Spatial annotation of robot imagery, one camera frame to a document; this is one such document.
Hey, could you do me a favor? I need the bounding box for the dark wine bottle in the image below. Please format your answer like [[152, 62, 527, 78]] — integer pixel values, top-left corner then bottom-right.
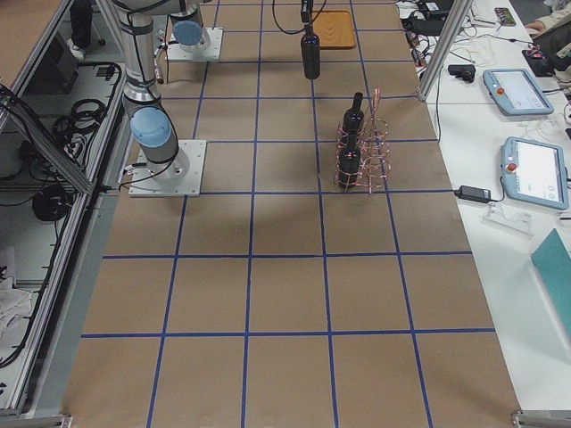
[[336, 134, 361, 192], [300, 24, 320, 80], [343, 92, 364, 134]]

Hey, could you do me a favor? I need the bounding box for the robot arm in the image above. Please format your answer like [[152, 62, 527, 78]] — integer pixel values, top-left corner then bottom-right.
[[112, 1, 210, 182], [169, 4, 211, 53]]

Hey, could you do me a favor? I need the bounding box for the wooden tray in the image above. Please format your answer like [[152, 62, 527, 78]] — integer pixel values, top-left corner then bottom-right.
[[312, 10, 357, 50]]

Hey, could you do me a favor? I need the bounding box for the teach pendant upper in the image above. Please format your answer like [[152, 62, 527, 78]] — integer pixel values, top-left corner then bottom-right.
[[483, 69, 554, 116]]

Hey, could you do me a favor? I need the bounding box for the teach pendant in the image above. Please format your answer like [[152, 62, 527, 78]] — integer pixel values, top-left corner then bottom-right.
[[501, 136, 569, 210], [483, 69, 554, 116]]

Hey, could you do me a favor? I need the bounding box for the black power adapter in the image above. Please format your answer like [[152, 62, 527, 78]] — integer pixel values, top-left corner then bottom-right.
[[454, 185, 492, 203]]

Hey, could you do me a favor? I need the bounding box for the teach pendant lower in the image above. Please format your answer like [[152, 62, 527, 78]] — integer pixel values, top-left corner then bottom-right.
[[501, 136, 569, 210]]

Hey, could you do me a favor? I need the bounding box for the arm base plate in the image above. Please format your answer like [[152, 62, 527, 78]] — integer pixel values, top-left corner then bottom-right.
[[128, 140, 207, 197], [167, 27, 223, 62]]

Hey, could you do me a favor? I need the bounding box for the aluminium frame post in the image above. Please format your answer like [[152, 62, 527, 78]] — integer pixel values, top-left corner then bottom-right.
[[418, 0, 471, 102]]

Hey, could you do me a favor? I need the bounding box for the copper wire wine basket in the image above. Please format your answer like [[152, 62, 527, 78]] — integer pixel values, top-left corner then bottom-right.
[[334, 86, 392, 193]]

